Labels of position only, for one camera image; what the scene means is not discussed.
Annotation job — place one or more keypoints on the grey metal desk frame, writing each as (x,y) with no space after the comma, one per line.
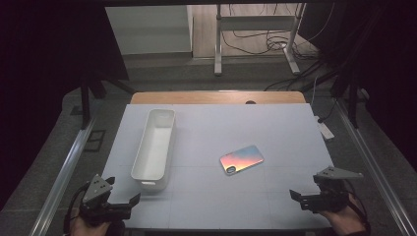
(257,23)

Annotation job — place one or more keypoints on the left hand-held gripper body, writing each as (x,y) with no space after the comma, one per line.
(98,196)

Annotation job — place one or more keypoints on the white cabinet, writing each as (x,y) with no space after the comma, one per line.
(149,29)

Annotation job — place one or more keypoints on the white plastic bin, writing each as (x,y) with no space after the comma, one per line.
(154,150)

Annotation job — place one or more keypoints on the white power strip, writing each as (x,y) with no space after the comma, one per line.
(324,129)

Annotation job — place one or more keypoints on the black curtain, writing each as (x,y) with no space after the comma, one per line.
(39,82)
(387,65)

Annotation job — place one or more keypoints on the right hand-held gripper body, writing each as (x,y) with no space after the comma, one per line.
(331,193)

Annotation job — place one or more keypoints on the white table mat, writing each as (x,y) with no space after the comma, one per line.
(229,131)

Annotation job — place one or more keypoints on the wooden table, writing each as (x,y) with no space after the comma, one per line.
(203,97)

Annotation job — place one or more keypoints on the person's right hand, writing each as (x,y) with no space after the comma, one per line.
(345,221)

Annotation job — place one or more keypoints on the black metal stand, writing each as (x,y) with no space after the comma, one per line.
(86,105)
(352,105)

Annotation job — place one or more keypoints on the aluminium rail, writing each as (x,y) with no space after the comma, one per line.
(62,180)
(377,170)

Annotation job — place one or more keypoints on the person's left hand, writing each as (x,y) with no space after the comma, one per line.
(87,229)

